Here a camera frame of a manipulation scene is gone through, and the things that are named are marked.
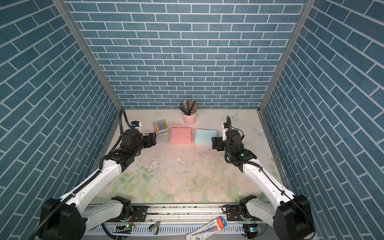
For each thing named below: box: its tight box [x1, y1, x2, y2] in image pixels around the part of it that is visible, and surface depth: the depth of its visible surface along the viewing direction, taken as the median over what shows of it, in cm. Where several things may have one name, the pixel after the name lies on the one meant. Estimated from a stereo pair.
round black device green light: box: [243, 223, 259, 239], surface depth 72 cm
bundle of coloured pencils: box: [178, 99, 198, 116], surface depth 107 cm
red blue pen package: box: [185, 216, 228, 240], surface depth 70 cm
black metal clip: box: [148, 221, 161, 236], surface depth 71 cm
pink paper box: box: [169, 127, 193, 144], surface depth 102 cm
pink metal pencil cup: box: [183, 113, 197, 126], surface depth 108 cm
